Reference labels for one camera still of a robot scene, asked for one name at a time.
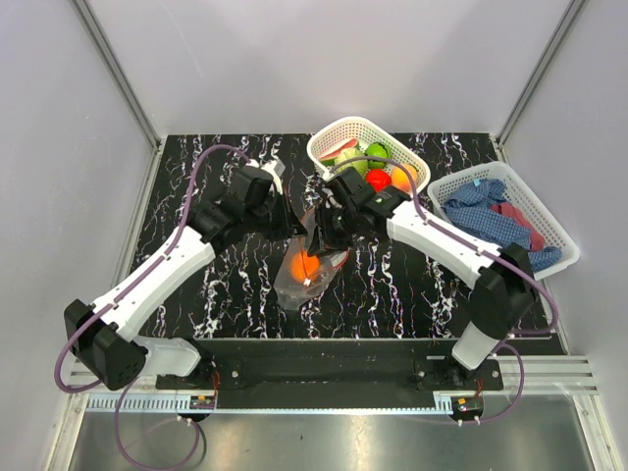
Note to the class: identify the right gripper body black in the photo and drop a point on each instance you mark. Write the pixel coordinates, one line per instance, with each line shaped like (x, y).
(338, 226)

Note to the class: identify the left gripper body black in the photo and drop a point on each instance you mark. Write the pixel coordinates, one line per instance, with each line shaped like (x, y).
(280, 218)

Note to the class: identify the fake orange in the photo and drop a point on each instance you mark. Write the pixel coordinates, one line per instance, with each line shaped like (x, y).
(303, 268)

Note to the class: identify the clear zip top bag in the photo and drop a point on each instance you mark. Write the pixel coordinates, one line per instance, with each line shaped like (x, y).
(291, 294)

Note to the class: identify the fake red tomato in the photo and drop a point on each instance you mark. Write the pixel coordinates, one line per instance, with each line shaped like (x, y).
(378, 179)

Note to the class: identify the fake watermelon slice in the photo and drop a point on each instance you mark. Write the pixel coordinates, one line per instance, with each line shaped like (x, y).
(329, 159)

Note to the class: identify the fake green cabbage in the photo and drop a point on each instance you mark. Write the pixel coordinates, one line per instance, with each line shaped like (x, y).
(352, 158)

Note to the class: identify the fake peach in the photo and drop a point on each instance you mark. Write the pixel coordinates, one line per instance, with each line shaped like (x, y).
(402, 177)

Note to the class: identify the fake green apple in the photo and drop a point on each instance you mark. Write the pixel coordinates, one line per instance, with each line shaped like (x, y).
(378, 149)

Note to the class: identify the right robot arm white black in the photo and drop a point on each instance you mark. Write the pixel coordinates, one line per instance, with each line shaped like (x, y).
(500, 279)

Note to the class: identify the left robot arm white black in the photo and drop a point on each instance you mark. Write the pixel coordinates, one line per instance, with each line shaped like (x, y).
(104, 335)

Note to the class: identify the white perforated basket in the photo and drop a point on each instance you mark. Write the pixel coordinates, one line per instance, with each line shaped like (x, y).
(335, 135)

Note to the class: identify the blue patterned cloth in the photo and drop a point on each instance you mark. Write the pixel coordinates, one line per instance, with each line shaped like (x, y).
(469, 209)

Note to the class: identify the white laundry basket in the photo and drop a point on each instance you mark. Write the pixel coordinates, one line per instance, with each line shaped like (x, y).
(520, 196)

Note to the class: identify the red cloth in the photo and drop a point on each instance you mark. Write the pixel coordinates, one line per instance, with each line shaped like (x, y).
(518, 229)

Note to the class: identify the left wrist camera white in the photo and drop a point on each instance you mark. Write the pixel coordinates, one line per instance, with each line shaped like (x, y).
(275, 168)

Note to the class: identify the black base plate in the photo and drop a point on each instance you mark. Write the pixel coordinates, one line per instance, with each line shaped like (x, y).
(296, 376)

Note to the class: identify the aluminium frame rail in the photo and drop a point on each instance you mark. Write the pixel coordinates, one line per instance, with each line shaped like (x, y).
(507, 377)

